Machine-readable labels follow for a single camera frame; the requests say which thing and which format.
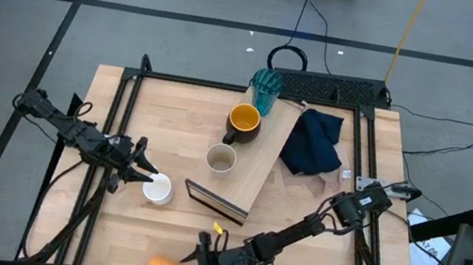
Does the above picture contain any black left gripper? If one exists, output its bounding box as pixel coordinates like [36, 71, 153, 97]
[96, 131, 165, 200]

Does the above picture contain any white mug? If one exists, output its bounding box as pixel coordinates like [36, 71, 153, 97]
[139, 169, 178, 208]

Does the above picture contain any beige cup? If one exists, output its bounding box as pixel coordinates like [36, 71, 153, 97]
[202, 140, 240, 179]

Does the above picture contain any dark brown mug yellow inside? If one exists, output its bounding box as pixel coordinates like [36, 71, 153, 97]
[220, 101, 265, 151]

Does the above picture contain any teal glass tumbler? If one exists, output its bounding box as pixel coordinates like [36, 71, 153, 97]
[244, 67, 286, 120]

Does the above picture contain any navy blue cloth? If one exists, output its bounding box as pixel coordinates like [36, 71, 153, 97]
[276, 104, 351, 183]

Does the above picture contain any silver mounting plate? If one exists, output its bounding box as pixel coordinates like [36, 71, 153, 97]
[354, 175, 424, 204]

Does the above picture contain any black perforated computer case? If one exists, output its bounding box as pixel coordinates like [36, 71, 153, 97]
[270, 64, 394, 113]

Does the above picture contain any white paper sheet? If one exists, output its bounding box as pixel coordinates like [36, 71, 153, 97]
[399, 206, 459, 265]

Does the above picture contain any black desk leg bar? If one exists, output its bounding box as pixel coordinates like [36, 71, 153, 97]
[407, 196, 473, 252]

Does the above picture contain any wooden shelf with black frame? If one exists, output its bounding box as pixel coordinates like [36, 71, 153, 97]
[179, 79, 307, 234]

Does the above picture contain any black coiled cable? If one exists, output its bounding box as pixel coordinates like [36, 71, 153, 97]
[264, 0, 320, 79]

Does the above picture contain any thin black cable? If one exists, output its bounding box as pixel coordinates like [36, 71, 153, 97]
[386, 101, 473, 128]
[296, 0, 345, 76]
[402, 124, 473, 166]

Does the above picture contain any yellow cable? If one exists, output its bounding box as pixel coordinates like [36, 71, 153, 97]
[383, 0, 430, 89]

